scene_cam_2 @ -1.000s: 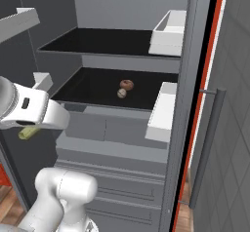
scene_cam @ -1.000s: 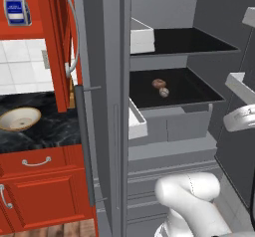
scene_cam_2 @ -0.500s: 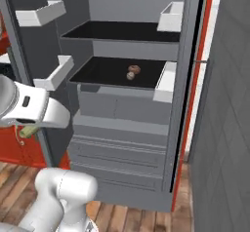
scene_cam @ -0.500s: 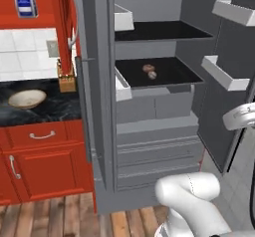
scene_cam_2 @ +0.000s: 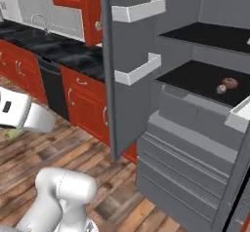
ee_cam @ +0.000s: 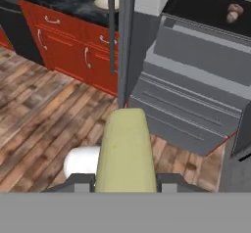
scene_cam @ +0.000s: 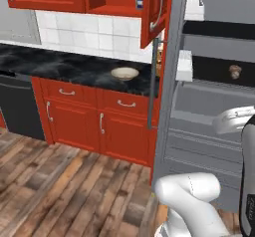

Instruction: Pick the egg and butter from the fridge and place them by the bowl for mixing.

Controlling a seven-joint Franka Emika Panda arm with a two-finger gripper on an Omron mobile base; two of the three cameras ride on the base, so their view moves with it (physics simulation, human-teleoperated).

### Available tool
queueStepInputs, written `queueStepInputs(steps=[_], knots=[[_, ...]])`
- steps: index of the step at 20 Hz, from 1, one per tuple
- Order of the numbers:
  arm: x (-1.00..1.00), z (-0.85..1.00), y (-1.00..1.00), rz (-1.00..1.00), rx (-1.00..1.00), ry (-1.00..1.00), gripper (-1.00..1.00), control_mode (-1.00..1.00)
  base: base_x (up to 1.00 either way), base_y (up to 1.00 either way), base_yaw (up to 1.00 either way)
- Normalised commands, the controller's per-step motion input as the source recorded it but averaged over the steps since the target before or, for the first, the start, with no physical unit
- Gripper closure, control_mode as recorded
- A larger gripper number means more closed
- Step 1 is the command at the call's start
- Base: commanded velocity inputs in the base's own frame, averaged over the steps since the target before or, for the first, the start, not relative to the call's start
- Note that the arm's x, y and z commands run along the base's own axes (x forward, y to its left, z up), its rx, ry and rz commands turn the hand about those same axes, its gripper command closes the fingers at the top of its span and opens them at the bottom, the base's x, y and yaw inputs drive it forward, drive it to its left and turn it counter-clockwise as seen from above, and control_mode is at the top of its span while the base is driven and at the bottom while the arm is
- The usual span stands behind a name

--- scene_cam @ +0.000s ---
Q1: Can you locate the red drawer front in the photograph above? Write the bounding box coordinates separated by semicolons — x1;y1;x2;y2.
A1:
39;77;99;109
96;87;157;118

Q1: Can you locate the grey fridge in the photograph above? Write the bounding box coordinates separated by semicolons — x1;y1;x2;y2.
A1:
172;0;255;213

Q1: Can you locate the white fridge door bin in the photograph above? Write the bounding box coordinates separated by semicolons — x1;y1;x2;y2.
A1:
183;0;205;22
175;49;194;83

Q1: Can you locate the silver drawer handle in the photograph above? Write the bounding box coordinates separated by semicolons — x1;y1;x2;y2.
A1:
117;99;137;109
58;88;77;97

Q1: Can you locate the red open wall cupboard door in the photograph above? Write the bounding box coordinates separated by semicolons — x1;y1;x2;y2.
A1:
139;0;174;50

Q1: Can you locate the black dishwasher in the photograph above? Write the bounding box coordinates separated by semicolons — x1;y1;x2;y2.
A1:
0;73;47;142

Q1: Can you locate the brown round food item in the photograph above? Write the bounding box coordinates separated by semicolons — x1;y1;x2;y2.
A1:
228;64;243;81

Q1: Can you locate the silver curved cupboard door handle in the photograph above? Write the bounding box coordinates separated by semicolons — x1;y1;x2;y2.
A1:
148;0;164;33

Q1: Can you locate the grey fridge door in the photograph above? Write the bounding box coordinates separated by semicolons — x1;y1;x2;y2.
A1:
150;0;194;184

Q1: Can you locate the beige bowl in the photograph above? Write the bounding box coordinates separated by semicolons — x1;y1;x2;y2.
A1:
110;67;140;82

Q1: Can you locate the silver base cupboard door handle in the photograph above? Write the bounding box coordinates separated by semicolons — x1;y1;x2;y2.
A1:
45;101;54;123
99;113;106;135

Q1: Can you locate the red base cupboard door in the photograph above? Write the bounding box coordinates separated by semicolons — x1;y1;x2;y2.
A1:
43;97;102;153
98;109;157;167

